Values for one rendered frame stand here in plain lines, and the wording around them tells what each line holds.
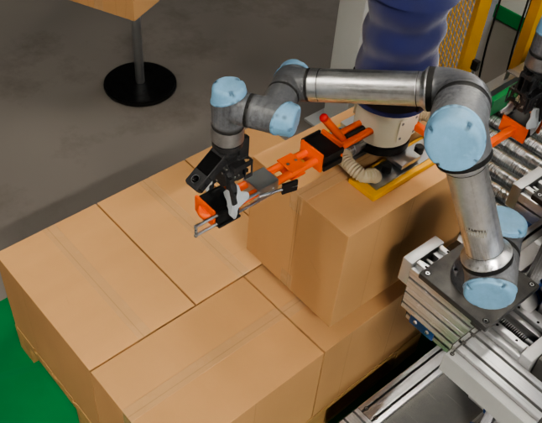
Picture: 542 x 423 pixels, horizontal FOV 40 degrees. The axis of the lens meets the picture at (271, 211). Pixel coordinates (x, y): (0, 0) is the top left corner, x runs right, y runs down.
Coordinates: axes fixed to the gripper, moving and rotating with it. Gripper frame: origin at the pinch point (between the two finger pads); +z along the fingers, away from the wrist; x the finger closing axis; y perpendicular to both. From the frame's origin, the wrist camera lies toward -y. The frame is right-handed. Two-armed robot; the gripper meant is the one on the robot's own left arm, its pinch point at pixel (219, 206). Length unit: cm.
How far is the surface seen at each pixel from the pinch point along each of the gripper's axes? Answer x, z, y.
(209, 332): 9, 66, 4
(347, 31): 104, 62, 160
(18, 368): 71, 120, -40
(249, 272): 21, 67, 30
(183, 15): 243, 121, 162
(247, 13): 221, 122, 197
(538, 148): -1, 68, 169
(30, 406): 54, 120, -44
